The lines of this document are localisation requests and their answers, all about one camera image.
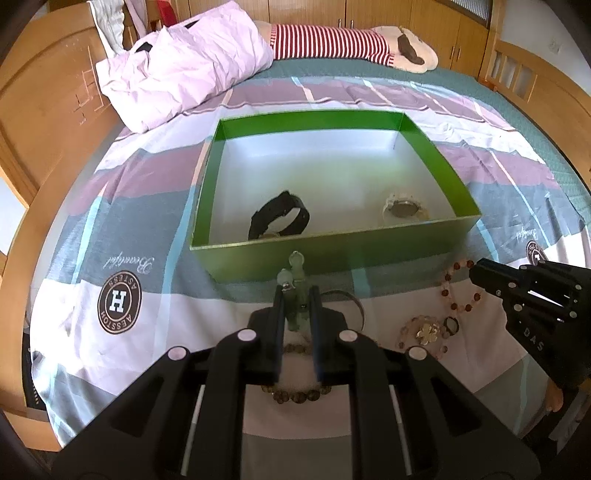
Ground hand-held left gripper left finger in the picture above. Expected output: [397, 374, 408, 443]
[51, 285, 287, 480]

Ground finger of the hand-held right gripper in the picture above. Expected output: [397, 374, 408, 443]
[469, 257, 591, 324]

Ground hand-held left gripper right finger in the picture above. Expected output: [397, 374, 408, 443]
[308, 285, 542, 480]

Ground red bead bracelet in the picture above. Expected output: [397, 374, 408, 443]
[444, 260, 484, 315]

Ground green jade bracelet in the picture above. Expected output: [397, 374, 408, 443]
[277, 251, 310, 334]

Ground silver bangle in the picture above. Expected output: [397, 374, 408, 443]
[318, 290, 368, 331]

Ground brown bead bracelet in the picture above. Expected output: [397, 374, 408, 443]
[261, 342, 333, 405]

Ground green cardboard box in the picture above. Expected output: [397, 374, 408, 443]
[189, 111, 482, 283]

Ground pink bead bracelet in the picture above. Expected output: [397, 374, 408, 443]
[396, 316, 451, 361]

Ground person's right hand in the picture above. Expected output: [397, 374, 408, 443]
[545, 382, 567, 414]

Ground black wrist watch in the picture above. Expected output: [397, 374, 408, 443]
[248, 190, 311, 241]

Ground white wrist watch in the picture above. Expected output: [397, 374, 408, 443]
[382, 194, 430, 221]

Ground wooden footboard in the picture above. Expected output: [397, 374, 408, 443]
[480, 0, 591, 176]

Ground checked printed bed sheet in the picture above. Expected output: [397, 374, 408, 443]
[30, 76, 591, 453]

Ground teal bedspread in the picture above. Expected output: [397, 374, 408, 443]
[240, 58, 591, 217]

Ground frosted window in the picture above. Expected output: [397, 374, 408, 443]
[450, 0, 491, 26]

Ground pink pillow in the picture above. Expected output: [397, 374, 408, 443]
[95, 1, 274, 134]

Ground striped plush toy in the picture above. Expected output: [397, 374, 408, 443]
[256, 21, 439, 73]

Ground wooden headboard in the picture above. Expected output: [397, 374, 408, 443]
[0, 0, 153, 453]

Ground pink hanging garment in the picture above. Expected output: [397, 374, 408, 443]
[121, 0, 149, 44]

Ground white hanging garment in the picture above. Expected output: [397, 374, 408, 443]
[88, 0, 125, 59]

